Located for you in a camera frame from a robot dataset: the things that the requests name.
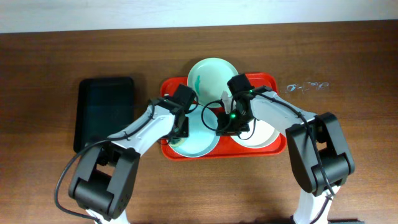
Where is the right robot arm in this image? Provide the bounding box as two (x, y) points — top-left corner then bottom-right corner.
(215, 74), (355, 223)

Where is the black plastic tray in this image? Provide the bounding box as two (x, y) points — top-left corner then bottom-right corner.
(73, 77), (134, 152)

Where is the light blue plate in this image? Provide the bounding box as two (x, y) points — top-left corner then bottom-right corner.
(171, 105), (220, 157)

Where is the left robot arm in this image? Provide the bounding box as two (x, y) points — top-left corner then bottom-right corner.
(68, 84), (197, 223)

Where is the mint green plate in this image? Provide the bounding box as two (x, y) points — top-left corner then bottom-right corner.
(187, 58), (238, 106)

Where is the white plate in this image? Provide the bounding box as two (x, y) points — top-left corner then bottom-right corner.
(231, 119), (280, 149)

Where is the red plastic tray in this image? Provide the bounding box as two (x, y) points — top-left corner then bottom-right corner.
(160, 72), (287, 161)

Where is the green yellow sponge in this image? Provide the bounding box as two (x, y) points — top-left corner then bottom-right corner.
(169, 138), (185, 147)

